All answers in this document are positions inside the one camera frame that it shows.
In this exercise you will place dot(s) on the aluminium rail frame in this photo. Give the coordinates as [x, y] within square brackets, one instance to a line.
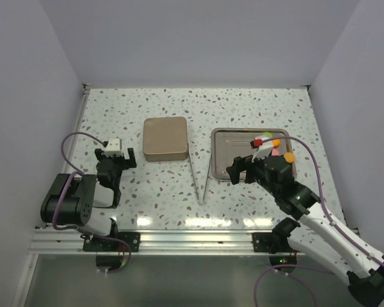
[153, 243]

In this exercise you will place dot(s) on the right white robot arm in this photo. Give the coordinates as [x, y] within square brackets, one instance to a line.
[314, 231]

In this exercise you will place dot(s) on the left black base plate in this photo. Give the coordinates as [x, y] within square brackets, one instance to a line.
[130, 241]

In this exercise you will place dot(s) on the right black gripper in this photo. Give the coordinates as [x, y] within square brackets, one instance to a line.
[241, 164]

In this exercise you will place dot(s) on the silver metal tray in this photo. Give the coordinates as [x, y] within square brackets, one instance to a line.
[228, 143]

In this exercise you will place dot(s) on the metal tongs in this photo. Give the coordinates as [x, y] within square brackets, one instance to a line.
[200, 163]

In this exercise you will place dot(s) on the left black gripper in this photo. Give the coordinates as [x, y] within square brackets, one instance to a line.
[127, 163]

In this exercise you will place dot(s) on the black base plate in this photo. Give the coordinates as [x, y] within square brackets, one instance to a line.
[268, 242]
[130, 241]

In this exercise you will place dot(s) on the gold cookie tin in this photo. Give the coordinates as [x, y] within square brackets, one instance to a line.
[165, 156]

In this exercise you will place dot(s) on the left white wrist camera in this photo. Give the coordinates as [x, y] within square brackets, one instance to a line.
[113, 148]

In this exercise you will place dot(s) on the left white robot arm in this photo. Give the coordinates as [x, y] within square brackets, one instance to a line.
[70, 201]

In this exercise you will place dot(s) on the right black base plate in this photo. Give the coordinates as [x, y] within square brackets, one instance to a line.
[268, 242]

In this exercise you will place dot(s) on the orange sandwich cookie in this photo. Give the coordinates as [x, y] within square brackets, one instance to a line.
[289, 157]

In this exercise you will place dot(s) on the pink macaron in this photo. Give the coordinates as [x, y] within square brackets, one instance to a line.
[275, 152]

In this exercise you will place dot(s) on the gold tin lid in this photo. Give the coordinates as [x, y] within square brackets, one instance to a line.
[165, 134]

